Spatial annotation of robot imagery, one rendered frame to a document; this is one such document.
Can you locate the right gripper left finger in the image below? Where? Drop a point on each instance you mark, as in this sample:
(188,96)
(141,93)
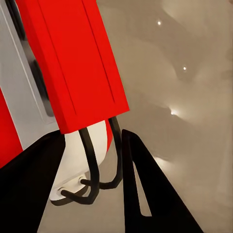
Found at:
(26,182)

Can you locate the coffee table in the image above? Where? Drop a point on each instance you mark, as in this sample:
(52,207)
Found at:
(175,61)

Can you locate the radio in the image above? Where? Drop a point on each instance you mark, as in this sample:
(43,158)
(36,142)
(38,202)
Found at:
(58,72)

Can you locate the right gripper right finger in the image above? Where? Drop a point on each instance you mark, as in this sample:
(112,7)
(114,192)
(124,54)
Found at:
(169,213)

